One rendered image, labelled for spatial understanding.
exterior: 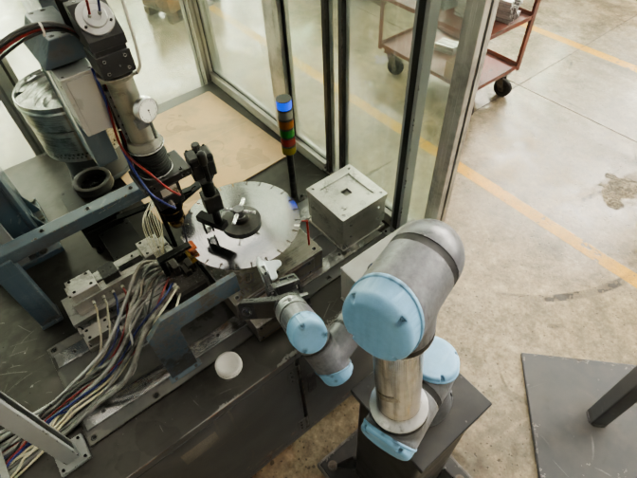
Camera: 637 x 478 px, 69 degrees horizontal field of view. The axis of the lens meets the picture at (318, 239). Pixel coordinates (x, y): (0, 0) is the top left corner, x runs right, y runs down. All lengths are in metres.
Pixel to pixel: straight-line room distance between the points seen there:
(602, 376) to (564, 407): 0.23
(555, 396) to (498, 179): 1.31
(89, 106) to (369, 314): 0.67
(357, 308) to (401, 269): 0.08
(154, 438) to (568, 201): 2.42
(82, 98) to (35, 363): 0.80
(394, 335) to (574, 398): 1.65
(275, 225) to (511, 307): 1.40
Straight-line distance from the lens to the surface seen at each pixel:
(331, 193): 1.44
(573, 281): 2.58
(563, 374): 2.26
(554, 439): 2.13
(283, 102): 1.36
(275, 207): 1.34
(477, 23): 1.04
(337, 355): 1.01
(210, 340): 1.34
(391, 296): 0.62
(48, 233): 1.35
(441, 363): 1.04
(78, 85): 0.99
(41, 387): 1.47
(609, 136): 3.53
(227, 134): 1.96
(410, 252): 0.66
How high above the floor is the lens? 1.90
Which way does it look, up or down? 50 degrees down
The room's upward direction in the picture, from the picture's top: 4 degrees counter-clockwise
